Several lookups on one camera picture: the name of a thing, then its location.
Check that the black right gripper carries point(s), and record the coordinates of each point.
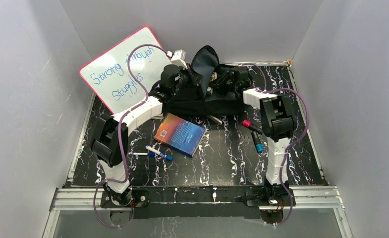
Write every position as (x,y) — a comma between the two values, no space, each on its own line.
(219,84)

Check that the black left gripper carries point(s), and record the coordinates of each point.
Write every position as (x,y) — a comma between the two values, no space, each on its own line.
(188,76)

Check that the black student backpack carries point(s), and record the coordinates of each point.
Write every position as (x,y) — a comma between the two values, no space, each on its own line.
(197,103)

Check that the blue orange paperback book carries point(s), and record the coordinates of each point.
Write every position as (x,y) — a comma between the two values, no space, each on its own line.
(180,134)

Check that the green comic paperback book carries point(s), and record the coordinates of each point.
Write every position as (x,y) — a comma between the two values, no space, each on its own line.
(209,90)

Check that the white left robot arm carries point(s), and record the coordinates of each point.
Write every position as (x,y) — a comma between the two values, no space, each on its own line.
(110,139)

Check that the pink capped black highlighter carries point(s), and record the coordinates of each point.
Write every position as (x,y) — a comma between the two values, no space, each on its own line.
(252,126)

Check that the blue capped black highlighter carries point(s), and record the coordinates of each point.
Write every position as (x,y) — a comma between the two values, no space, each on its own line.
(257,142)

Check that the pink framed whiteboard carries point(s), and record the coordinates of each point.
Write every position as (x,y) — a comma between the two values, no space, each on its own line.
(120,75)

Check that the white blue whiteboard marker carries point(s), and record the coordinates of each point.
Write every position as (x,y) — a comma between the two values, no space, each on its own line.
(157,152)

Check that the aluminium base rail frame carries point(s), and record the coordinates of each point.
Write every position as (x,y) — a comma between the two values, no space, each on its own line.
(197,212)

